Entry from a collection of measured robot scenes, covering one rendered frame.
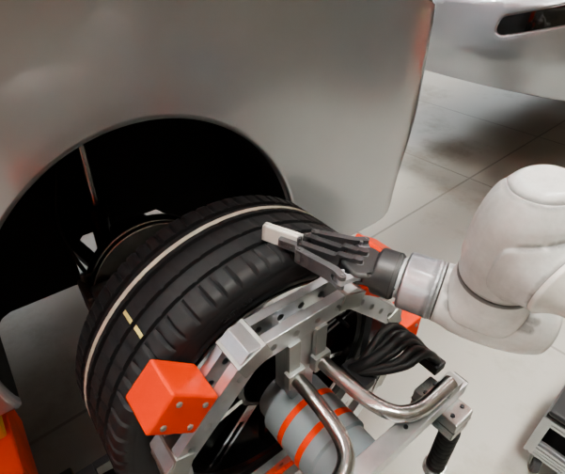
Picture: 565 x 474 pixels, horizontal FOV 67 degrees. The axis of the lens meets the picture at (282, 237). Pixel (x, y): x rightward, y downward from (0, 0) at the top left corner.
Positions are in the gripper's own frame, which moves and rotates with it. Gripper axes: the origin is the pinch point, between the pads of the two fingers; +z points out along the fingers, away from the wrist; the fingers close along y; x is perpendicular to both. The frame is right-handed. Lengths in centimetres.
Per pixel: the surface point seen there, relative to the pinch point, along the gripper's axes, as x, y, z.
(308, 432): -29.0, -12.1, -13.8
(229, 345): -9.7, -17.2, -0.7
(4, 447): -56, -32, 48
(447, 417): -23.1, -1.5, -34.2
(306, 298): -8.4, -2.9, -6.9
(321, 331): -11.8, -5.4, -11.0
